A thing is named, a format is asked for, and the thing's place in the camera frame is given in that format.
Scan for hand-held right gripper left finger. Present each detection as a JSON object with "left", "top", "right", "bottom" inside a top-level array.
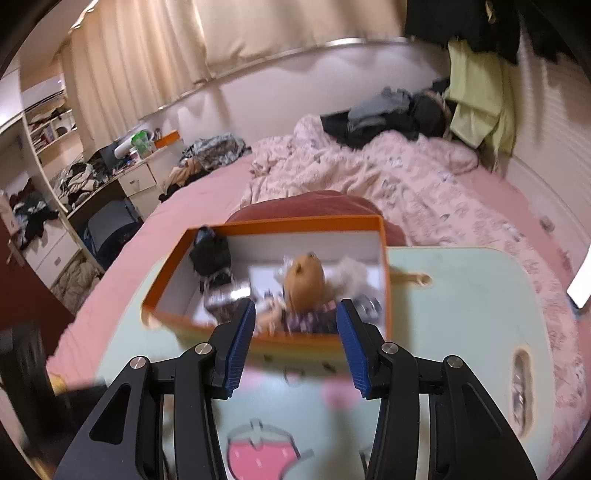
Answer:
[{"left": 53, "top": 299, "right": 257, "bottom": 480}]

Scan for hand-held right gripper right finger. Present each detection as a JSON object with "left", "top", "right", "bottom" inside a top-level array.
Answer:
[{"left": 336, "top": 299, "right": 539, "bottom": 480}]

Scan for brown plush toy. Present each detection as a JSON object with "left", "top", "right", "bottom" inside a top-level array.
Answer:
[{"left": 283, "top": 253, "right": 331, "bottom": 315}]

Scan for black shiny bag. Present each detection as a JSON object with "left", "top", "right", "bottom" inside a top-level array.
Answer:
[{"left": 189, "top": 226, "right": 234, "bottom": 288}]

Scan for orange cardboard box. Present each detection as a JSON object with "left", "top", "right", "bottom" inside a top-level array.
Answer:
[{"left": 141, "top": 215, "right": 393, "bottom": 349}]

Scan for silver shiny packet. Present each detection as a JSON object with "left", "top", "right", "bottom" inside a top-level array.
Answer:
[{"left": 203, "top": 284, "right": 252, "bottom": 320}]

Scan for dark red door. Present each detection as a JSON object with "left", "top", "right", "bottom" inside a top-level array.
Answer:
[{"left": 0, "top": 217, "right": 77, "bottom": 334}]

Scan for white fluffy toy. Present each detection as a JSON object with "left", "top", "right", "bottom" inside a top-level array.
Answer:
[{"left": 330, "top": 257, "right": 382, "bottom": 296}]

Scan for quilted beige cloth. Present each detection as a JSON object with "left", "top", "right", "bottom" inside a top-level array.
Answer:
[{"left": 48, "top": 258, "right": 105, "bottom": 315}]

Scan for mint cartoon lap table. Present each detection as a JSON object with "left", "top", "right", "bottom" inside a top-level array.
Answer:
[{"left": 97, "top": 247, "right": 541, "bottom": 480}]

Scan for white drawer cabinet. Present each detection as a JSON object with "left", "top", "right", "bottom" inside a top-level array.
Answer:
[{"left": 21, "top": 226, "right": 84, "bottom": 287}]

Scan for pink bed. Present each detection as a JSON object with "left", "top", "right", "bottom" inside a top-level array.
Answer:
[{"left": 46, "top": 138, "right": 591, "bottom": 384}]

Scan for dark red pillow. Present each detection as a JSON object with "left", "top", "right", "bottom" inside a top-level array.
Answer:
[{"left": 228, "top": 190, "right": 407, "bottom": 247}]

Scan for dark desk chair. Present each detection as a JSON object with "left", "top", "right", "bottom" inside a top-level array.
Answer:
[{"left": 85, "top": 200, "right": 144, "bottom": 271}]

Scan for brown crumpled cloth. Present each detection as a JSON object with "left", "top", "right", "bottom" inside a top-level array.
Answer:
[{"left": 167, "top": 161, "right": 209, "bottom": 188}]

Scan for pink floral blanket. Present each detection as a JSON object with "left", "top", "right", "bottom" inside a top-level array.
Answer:
[{"left": 240, "top": 115, "right": 588, "bottom": 416}]

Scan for patterned grey clothes heap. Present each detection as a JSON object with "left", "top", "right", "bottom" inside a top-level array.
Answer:
[{"left": 180, "top": 134, "right": 252, "bottom": 169}]

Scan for clothes heap on desk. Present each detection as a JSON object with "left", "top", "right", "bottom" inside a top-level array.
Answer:
[{"left": 51, "top": 161, "right": 112, "bottom": 206}]

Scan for white rounded appliance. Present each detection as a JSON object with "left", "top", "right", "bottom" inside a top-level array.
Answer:
[{"left": 115, "top": 127, "right": 149, "bottom": 158}]

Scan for pile of dark clothes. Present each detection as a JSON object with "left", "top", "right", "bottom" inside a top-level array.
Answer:
[{"left": 321, "top": 78, "right": 455, "bottom": 148}]

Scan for light green hanging cloth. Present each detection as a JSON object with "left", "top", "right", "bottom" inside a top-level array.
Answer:
[{"left": 443, "top": 39, "right": 516, "bottom": 156}]

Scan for beige curtain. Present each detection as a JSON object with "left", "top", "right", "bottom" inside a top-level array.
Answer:
[{"left": 60, "top": 0, "right": 407, "bottom": 145}]

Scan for black hanging clothes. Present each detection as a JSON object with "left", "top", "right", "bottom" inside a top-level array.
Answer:
[{"left": 404, "top": 0, "right": 573, "bottom": 65}]

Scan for silver metal ring item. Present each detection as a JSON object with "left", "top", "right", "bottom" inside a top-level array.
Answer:
[{"left": 353, "top": 295, "right": 384, "bottom": 325}]

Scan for wall shelf unit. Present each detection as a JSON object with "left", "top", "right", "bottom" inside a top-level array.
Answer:
[{"left": 18, "top": 88, "right": 82, "bottom": 158}]

